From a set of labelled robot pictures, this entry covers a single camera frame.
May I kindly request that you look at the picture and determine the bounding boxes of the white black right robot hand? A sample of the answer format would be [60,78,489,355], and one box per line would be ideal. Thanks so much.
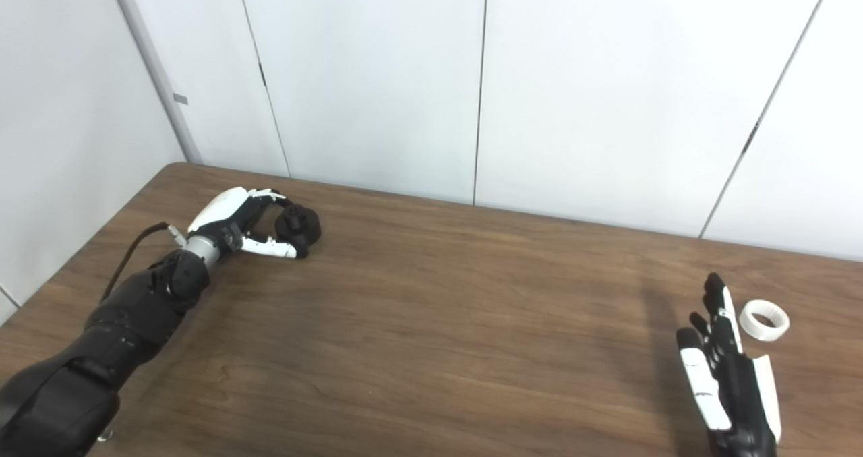
[676,272,783,457]

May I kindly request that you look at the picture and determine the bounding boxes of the grey wall pipe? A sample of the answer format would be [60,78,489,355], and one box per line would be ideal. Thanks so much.
[105,0,203,164]

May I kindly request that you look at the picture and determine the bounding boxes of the white plastic ring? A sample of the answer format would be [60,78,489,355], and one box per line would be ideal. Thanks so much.
[739,299,790,342]

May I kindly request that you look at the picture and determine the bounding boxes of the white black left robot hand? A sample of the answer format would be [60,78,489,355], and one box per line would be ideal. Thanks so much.
[187,187,311,259]

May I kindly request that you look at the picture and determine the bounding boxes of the round black part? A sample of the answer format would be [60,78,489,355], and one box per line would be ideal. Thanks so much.
[274,204,322,259]

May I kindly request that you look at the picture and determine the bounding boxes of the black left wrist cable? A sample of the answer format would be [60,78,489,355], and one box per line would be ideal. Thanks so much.
[100,222,187,303]

